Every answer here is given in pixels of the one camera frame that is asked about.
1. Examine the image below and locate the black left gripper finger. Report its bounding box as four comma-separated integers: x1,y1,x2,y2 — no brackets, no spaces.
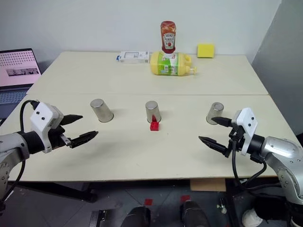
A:
61,114,84,126
70,130,99,149

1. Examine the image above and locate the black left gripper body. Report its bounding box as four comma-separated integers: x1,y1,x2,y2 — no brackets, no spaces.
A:
46,125,72,150

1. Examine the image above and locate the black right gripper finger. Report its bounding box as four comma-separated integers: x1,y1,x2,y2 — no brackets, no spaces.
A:
198,136,230,156
211,116,234,129

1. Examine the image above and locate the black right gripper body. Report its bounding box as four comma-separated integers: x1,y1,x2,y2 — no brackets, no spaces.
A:
224,122,247,158

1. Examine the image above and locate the steel cup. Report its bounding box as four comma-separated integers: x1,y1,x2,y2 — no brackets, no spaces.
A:
145,101,162,124
89,98,115,123
205,102,224,124

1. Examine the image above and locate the brown cardboard piece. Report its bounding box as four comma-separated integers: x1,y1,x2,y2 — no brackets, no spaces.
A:
189,178,227,192

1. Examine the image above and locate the red toy brick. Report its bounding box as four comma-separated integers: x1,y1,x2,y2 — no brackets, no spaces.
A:
150,114,160,131

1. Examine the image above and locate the dark rounded shape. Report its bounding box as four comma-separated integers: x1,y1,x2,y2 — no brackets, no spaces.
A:
180,200,209,227
127,206,152,227

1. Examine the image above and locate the yellow sponge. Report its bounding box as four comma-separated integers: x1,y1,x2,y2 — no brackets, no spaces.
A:
196,43,215,59

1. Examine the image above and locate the grey laptop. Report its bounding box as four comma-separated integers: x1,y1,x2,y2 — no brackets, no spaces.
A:
0,48,43,120

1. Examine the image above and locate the white shoe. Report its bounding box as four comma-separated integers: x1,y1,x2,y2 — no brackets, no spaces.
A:
241,208,264,227

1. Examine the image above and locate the yellow pump bottle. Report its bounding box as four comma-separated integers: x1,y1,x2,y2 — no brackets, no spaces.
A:
150,51,198,77

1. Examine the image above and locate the grey partition panel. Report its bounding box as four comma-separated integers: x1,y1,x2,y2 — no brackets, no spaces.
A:
250,0,303,139

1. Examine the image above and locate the white flat box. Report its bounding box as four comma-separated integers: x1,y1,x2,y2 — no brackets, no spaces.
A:
116,50,151,64

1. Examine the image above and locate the red ketchup bottle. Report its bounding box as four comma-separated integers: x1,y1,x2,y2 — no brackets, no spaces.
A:
160,20,178,55

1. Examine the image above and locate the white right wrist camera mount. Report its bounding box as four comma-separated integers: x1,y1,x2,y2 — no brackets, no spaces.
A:
231,107,259,157

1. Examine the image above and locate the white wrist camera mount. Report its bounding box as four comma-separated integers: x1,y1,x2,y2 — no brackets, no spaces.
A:
231,107,259,157
29,102,65,153

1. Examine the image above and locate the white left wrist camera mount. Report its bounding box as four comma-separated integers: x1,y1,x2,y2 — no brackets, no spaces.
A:
29,102,65,153

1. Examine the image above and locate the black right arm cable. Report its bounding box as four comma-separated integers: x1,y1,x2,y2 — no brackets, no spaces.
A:
230,139,283,192

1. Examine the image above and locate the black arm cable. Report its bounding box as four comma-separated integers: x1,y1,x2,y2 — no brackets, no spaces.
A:
0,100,40,207
230,139,283,192

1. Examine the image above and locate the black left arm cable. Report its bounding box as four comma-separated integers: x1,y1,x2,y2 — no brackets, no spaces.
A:
0,100,40,207

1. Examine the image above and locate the black table frame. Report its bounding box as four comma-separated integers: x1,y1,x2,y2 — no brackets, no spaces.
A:
6,181,98,203

